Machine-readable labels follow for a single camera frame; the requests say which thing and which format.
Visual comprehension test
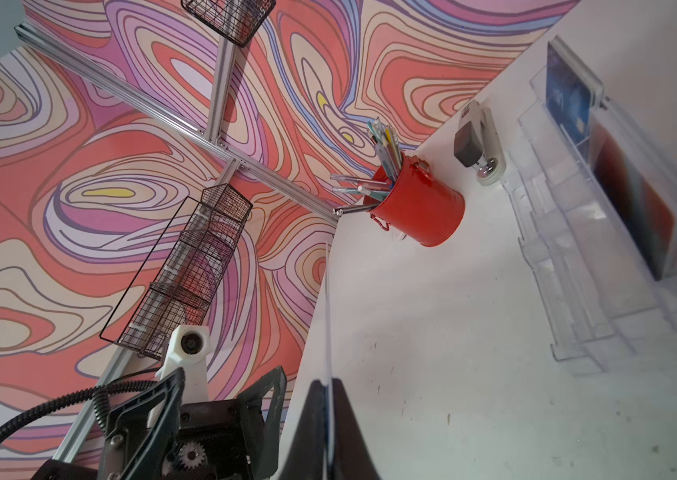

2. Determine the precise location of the left black wire basket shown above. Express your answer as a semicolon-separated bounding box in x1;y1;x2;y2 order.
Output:
98;183;252;360

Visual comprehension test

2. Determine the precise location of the black wire basket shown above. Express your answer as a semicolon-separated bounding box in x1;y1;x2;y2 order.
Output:
180;0;276;48
98;183;252;360

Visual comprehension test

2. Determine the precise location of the blue VIP card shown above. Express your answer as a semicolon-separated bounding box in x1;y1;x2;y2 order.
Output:
546;42;592;145

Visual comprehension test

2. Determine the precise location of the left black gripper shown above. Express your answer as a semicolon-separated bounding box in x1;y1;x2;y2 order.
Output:
32;366;288;479

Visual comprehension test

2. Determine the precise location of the clear acrylic card holder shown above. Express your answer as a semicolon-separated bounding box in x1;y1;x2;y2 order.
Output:
504;37;677;376

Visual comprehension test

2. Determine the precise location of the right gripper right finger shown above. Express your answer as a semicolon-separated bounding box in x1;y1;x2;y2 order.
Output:
330;378;381;480

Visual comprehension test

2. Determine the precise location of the red pen cup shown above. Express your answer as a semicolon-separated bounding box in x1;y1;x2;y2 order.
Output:
364;155;466;247

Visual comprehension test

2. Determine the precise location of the red card in holder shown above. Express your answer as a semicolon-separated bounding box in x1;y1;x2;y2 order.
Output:
588;117;677;280

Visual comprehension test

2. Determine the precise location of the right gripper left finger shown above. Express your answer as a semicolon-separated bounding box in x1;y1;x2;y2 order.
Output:
280;380;328;480

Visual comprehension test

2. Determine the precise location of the back black wire basket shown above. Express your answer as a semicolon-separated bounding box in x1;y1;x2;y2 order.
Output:
180;0;276;48

